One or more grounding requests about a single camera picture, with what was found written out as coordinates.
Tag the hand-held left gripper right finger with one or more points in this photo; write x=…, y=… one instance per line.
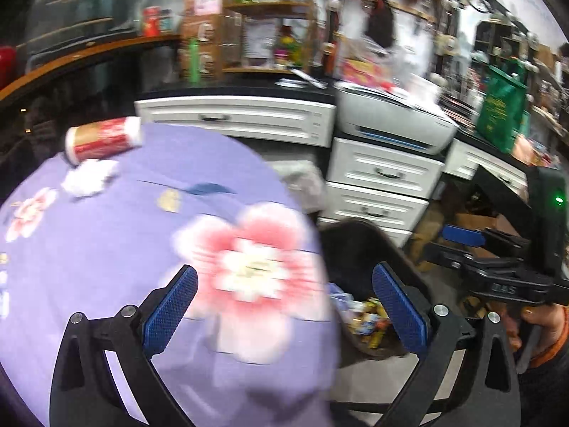
x=400, y=316

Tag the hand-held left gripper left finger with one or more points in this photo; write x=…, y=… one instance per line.
x=171, y=307

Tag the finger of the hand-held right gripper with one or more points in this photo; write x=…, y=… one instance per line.
x=464, y=236

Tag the black trash bin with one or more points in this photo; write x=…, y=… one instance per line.
x=351, y=249

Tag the person's right hand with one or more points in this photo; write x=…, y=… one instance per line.
x=549, y=324

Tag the brown cardboard box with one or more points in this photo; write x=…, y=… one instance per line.
x=475, y=221

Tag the pile of colourful wrappers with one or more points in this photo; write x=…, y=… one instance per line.
x=366, y=320

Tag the narrow white drawer cabinet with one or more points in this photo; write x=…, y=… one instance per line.
x=484, y=164

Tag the purple floral tablecloth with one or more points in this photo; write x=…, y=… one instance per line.
x=133, y=231

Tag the white drawer stack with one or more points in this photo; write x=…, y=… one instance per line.
x=382, y=178

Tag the green shopping bag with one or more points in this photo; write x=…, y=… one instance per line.
x=502, y=106

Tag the grey white printer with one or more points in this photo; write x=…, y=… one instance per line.
x=395, y=115

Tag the crumpled white tissue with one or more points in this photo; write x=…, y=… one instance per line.
x=89, y=178

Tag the grey plastic bag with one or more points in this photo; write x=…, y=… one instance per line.
x=306, y=182

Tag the red gold paper cup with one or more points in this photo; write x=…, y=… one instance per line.
x=104, y=138

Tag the wide white drawer cabinet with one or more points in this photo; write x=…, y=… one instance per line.
x=249, y=115

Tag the dark hanging bag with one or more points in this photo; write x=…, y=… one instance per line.
x=380, y=24

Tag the green bottle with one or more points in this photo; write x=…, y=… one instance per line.
x=194, y=62

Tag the curved wooden counter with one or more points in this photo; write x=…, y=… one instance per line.
x=80, y=53

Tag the wooden shelf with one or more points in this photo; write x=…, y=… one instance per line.
x=271, y=38

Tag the stacked cardboard boxes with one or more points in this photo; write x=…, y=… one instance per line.
x=209, y=31

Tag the red can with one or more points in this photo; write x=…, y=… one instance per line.
x=151, y=22

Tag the red vase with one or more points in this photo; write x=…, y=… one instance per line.
x=6, y=66

